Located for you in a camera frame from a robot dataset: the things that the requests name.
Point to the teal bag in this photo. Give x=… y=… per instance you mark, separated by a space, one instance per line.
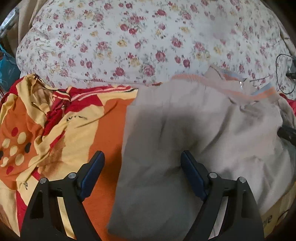
x=7 y=67

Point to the metal frame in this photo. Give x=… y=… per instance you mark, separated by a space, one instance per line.
x=9 y=22

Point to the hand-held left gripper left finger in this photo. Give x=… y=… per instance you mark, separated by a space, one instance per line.
x=90 y=178

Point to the beige cloth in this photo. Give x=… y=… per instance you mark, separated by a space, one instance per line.
x=27 y=16

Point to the floral quilt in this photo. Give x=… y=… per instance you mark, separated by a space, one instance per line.
x=138 y=34

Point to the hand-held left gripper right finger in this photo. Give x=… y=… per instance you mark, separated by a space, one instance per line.
x=195 y=178

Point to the printed fleece blanket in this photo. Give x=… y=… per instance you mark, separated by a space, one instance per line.
x=104 y=127

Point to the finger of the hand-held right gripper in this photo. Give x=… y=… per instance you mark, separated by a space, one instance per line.
x=288 y=134

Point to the grey jacket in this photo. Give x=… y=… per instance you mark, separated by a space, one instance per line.
x=185 y=115

